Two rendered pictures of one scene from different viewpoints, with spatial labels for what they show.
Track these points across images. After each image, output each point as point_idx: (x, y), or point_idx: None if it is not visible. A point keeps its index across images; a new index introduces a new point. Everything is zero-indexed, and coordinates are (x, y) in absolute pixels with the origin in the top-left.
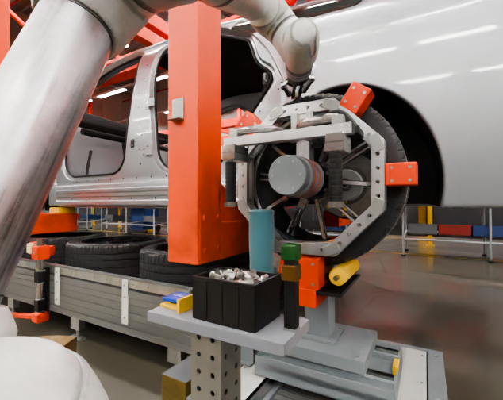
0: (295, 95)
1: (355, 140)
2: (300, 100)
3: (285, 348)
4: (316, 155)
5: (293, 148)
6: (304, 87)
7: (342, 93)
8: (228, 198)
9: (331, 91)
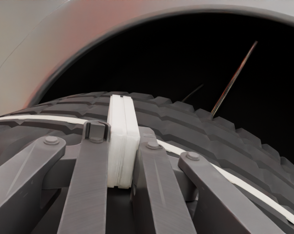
0: (109, 178)
1: (238, 110)
2: (127, 232)
3: None
4: (156, 93)
5: (115, 63)
6: (197, 213)
7: (287, 30)
8: None
9: (267, 21)
